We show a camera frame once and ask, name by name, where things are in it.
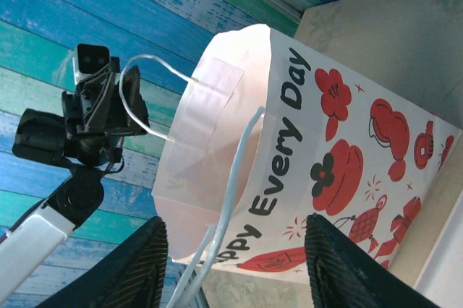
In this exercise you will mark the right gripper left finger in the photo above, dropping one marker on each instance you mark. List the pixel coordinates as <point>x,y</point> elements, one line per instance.
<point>137,272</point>

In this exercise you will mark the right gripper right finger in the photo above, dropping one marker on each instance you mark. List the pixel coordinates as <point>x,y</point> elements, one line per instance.
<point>340,279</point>

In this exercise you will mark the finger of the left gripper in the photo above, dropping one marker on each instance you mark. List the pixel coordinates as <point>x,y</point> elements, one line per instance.
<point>94,109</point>
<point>134,105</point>

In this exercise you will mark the white paper bag red print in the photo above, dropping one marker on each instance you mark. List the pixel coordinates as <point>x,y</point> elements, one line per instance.
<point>217,123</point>

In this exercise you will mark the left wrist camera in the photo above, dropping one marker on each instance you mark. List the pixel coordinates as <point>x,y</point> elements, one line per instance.
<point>90,58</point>

